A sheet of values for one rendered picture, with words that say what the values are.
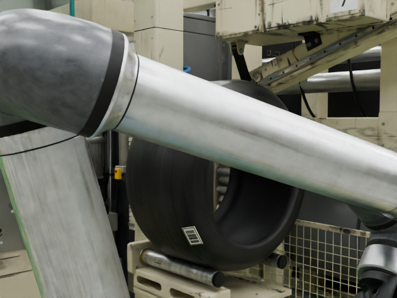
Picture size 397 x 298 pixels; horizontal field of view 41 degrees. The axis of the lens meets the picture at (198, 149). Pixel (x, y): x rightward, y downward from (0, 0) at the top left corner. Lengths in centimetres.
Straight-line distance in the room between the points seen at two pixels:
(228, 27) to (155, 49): 28
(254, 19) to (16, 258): 112
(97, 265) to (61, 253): 5
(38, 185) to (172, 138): 18
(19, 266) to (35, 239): 121
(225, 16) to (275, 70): 26
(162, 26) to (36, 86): 132
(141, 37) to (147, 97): 133
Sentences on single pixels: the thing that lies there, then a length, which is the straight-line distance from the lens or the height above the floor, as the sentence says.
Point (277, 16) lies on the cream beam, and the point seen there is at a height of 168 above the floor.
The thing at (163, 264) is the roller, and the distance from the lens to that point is 167.
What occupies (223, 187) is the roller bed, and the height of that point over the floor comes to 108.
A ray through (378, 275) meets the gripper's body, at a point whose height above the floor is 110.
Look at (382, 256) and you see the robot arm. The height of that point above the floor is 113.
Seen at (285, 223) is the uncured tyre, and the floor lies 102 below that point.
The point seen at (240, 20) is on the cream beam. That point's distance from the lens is 188.
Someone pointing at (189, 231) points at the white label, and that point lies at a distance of 143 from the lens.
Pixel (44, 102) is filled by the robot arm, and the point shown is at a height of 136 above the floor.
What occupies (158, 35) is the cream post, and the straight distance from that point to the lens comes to 181.
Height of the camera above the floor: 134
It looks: 3 degrees down
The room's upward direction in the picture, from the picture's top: straight up
